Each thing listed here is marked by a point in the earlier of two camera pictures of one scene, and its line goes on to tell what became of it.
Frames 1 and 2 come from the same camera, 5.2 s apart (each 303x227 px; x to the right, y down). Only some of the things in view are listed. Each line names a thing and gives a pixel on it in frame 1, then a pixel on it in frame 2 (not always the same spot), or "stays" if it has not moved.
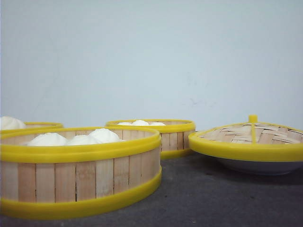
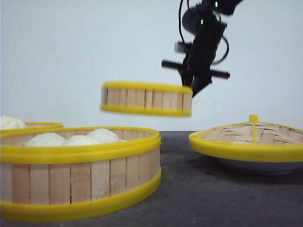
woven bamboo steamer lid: [251, 141] stays
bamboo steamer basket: [174, 135] to [147, 99]
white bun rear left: [8, 123] stays
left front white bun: [49, 139] stays
